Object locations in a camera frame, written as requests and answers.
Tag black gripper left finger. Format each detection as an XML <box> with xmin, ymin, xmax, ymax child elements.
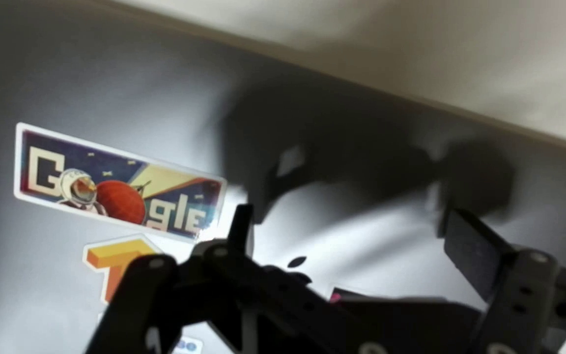
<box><xmin>84</xmin><ymin>202</ymin><xmax>310</xmax><ymax>354</ymax></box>

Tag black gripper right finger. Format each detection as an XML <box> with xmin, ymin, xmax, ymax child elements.
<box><xmin>442</xmin><ymin>208</ymin><xmax>566</xmax><ymax>354</ymax></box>

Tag grey laptop with stickers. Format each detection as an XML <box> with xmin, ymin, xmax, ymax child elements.
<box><xmin>0</xmin><ymin>0</ymin><xmax>566</xmax><ymax>354</ymax></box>

